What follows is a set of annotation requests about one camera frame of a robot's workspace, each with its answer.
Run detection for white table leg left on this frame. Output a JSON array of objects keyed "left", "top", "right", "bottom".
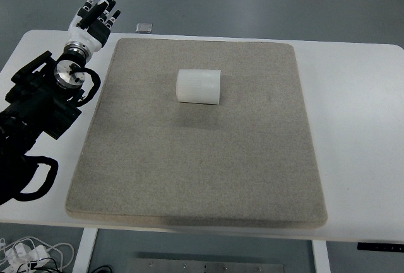
[{"left": 72, "top": 228, "right": 98, "bottom": 273}]

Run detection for grey felt mat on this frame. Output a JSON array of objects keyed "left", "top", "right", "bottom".
[{"left": 66, "top": 38, "right": 328, "bottom": 228}]

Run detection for white ribbed cup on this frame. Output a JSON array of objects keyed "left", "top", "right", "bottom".
[{"left": 176, "top": 69, "right": 221, "bottom": 105}]

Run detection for white table leg right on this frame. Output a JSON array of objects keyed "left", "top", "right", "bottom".
[{"left": 312, "top": 240, "right": 331, "bottom": 273}]

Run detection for white power strip with cables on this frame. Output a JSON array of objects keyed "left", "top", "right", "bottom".
[{"left": 0, "top": 236, "right": 75, "bottom": 273}]

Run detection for small grey floor plate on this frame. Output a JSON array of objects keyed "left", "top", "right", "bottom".
[{"left": 136, "top": 23, "right": 153, "bottom": 33}]

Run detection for black floor cable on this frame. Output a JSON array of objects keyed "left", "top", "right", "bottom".
[{"left": 88, "top": 264, "right": 113, "bottom": 273}]

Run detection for grey metal base plate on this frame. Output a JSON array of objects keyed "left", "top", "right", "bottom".
[{"left": 128, "top": 258, "right": 285, "bottom": 273}]

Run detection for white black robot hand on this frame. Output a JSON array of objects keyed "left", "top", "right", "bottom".
[{"left": 68, "top": 0, "right": 121, "bottom": 53}]

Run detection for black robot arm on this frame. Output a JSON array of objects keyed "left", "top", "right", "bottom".
[{"left": 1, "top": 47, "right": 101, "bottom": 204}]

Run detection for white table leg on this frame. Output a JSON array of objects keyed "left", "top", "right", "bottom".
[
  {"left": 312, "top": 240, "right": 331, "bottom": 273},
  {"left": 72, "top": 228, "right": 98, "bottom": 273}
]

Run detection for black table control panel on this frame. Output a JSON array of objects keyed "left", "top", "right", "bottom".
[{"left": 357, "top": 242, "right": 404, "bottom": 253}]

